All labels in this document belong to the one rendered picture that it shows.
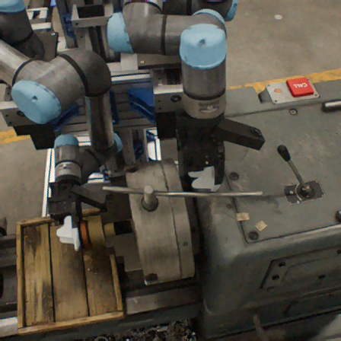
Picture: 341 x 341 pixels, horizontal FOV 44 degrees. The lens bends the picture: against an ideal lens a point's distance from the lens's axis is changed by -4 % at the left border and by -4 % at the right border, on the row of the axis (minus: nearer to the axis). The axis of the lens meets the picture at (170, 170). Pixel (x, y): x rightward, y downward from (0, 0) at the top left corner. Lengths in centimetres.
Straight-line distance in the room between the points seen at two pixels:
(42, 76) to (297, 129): 63
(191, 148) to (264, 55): 248
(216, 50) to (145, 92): 82
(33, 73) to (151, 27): 35
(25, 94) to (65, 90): 9
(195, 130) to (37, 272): 75
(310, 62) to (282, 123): 217
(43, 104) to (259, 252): 57
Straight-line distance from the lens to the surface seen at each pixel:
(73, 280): 133
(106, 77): 111
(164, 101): 140
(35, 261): 139
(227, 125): 83
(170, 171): 105
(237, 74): 308
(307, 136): 112
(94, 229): 112
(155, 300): 130
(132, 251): 109
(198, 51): 70
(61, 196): 119
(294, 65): 324
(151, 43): 82
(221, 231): 96
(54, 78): 102
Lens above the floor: 210
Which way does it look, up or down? 56 degrees down
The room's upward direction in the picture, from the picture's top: 3 degrees counter-clockwise
